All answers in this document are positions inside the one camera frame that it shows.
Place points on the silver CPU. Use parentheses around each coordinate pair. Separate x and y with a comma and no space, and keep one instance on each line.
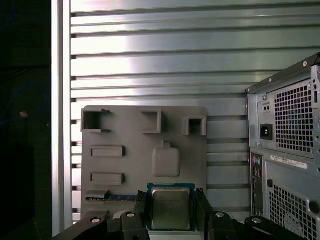
(170,207)

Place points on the black open PC case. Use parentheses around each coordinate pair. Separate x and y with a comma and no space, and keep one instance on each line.
(287,175)

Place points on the small brown floor object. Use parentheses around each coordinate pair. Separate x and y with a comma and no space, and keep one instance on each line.
(23,114)

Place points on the grey plastic parts rack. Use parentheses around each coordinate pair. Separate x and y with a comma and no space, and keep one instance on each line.
(130,162)

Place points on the grey power supply unit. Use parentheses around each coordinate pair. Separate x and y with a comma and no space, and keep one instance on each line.
(262,117)

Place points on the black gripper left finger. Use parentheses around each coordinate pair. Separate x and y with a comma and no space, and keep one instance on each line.
(130,225)

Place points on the RAM stick with blue label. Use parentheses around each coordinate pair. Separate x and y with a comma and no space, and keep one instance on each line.
(117,198)

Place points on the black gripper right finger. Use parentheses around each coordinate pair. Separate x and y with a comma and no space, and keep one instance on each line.
(220,225)

